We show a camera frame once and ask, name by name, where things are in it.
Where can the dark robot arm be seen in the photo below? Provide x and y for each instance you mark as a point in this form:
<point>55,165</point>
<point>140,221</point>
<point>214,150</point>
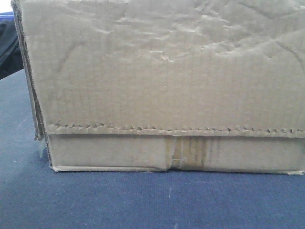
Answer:
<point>10,54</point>

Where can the plain brown cardboard box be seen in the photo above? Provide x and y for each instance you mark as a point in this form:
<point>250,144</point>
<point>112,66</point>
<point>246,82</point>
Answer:
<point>153,85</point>

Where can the blue cloth mat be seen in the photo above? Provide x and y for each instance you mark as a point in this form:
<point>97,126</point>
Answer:
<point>33,196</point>

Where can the blue bin behind boxes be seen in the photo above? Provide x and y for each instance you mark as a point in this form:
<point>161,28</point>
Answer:
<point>7,16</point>

